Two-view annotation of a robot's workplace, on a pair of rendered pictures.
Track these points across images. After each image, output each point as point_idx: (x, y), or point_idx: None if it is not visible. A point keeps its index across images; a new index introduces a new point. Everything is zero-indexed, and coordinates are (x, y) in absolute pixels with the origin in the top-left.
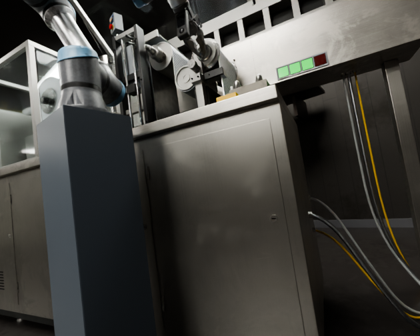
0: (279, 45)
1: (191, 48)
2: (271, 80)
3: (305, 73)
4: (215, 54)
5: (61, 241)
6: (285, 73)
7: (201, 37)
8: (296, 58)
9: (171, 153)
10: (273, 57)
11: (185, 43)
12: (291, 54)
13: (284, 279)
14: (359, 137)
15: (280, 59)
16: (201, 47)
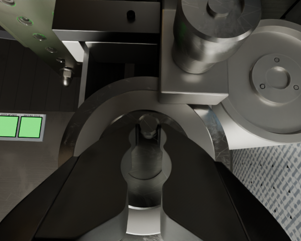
0: (21, 190)
1: (209, 167)
2: (58, 119)
3: None
4: (83, 127)
5: None
6: (26, 123)
7: (44, 211)
8: None
9: None
10: (40, 168)
11: (265, 221)
12: (5, 158)
13: None
14: None
15: (28, 158)
16: (114, 144)
